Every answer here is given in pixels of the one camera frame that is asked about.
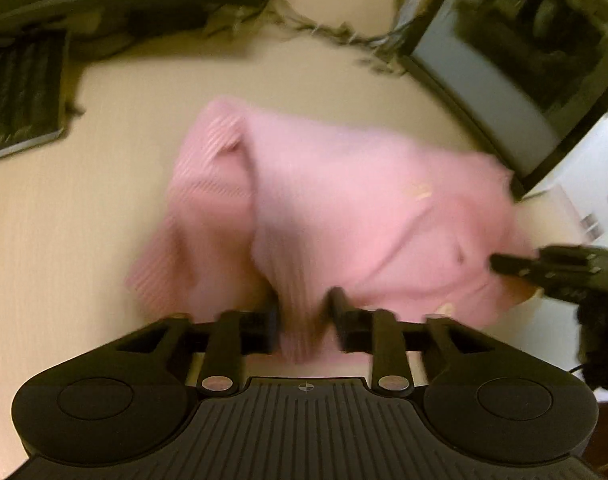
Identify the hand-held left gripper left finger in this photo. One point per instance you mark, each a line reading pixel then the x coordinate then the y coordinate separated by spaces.
pixel 269 332

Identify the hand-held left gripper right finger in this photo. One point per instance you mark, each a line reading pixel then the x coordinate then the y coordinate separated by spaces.
pixel 340 325

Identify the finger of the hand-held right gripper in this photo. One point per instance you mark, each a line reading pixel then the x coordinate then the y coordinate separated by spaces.
pixel 514 265

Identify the pink ribbed sweater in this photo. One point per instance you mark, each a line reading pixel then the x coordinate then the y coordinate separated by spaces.
pixel 334 190

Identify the black-framed monitor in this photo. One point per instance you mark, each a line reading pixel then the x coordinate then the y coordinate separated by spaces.
pixel 524 50

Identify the black keyboard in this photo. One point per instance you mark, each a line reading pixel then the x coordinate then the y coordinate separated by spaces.
pixel 18 95

